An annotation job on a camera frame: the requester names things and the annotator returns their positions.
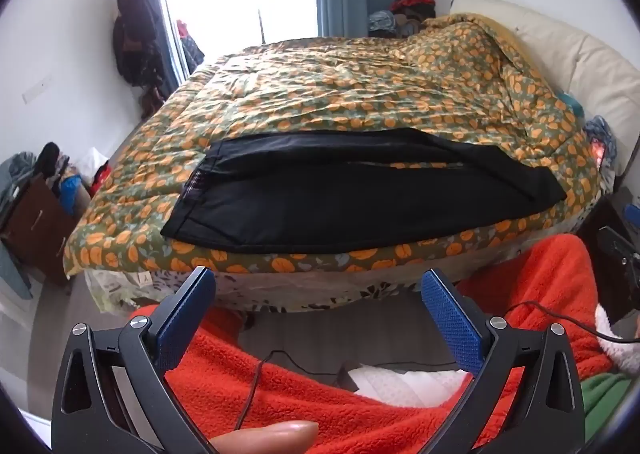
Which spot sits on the leaf print bed sheet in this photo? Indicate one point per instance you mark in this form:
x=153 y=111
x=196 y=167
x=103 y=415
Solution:
x=300 y=291

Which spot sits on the white plastic bag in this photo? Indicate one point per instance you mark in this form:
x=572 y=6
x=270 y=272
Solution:
x=95 y=158

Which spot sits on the grey cloth heap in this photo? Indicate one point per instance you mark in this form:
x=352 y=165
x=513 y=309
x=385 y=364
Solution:
x=17 y=173

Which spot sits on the red bag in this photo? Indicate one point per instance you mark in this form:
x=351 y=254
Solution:
x=101 y=176

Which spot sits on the dark hanging coats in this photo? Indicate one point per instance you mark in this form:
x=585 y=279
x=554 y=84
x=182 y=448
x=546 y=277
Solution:
x=137 y=33

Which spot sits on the brown wooden cabinet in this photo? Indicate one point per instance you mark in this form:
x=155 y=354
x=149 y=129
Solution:
x=35 y=229

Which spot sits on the clothes pile behind bed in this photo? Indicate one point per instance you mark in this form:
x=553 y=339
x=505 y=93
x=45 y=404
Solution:
x=400 y=18

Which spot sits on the white cloth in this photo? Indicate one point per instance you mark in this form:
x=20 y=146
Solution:
x=410 y=386

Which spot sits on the white fleece cuff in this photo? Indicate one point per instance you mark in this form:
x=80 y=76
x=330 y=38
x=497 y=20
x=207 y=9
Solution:
x=617 y=351

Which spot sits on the clothes heap beside headboard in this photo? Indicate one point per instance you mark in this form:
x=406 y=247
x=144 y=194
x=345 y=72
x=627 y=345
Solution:
x=602 y=148

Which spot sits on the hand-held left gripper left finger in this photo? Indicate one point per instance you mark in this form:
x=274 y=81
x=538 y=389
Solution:
x=187 y=314

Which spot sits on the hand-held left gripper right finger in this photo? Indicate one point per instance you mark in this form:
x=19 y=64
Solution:
x=450 y=319

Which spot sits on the pumpkin print quilt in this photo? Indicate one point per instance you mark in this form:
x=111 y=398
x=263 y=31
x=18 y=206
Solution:
x=325 y=83

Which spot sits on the clothes by window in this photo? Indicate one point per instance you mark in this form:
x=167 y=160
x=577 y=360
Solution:
x=191 y=51

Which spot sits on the person's red fleece clothing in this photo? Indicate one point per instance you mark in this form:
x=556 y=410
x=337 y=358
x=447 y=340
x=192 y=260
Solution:
x=300 y=394

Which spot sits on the black pants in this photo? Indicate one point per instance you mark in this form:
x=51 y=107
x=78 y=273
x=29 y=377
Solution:
x=350 y=204

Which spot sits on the blue plastic bag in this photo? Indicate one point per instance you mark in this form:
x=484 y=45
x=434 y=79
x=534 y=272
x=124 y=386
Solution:
x=70 y=194

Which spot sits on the white wall plate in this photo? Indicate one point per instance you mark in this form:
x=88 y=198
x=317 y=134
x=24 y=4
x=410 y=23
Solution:
x=37 y=88

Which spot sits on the person's left hand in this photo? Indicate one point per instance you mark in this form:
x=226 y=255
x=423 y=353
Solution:
x=270 y=438

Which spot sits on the green cloth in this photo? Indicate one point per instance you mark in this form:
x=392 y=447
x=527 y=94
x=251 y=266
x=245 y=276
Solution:
x=605 y=396

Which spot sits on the teal item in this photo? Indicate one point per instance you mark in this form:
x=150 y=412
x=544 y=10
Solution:
x=571 y=103

